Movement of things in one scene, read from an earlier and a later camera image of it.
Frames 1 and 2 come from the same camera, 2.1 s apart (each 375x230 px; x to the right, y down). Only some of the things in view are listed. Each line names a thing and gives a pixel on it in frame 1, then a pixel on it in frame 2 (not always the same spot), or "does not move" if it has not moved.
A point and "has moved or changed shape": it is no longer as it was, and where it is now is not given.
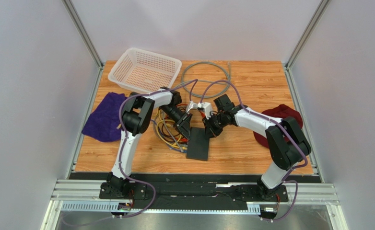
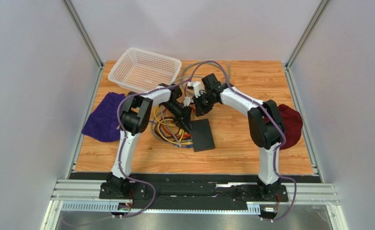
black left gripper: x=183 y=121 does not move
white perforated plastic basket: x=145 y=71 does not move
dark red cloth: x=282 y=111 does not move
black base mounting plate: x=242 y=193 does not move
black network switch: x=197 y=146 has moved or changed shape
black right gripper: x=209 y=122 -> x=202 y=105
